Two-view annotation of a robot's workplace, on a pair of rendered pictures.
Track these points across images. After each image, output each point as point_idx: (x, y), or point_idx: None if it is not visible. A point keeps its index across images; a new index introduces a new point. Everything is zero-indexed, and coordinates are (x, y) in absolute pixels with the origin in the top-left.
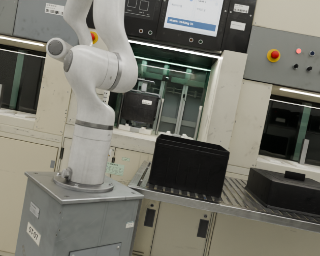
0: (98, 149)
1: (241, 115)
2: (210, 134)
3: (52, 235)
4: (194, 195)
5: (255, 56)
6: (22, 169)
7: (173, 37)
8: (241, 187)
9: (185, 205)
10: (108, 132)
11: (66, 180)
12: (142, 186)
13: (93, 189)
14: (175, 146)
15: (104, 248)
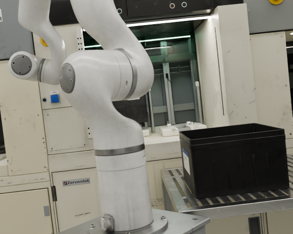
0: (138, 178)
1: (258, 79)
2: (231, 113)
3: None
4: (260, 195)
5: (254, 3)
6: (10, 230)
7: (150, 8)
8: None
9: (258, 212)
10: (143, 153)
11: (108, 232)
12: (195, 206)
13: (150, 232)
14: (216, 142)
15: None
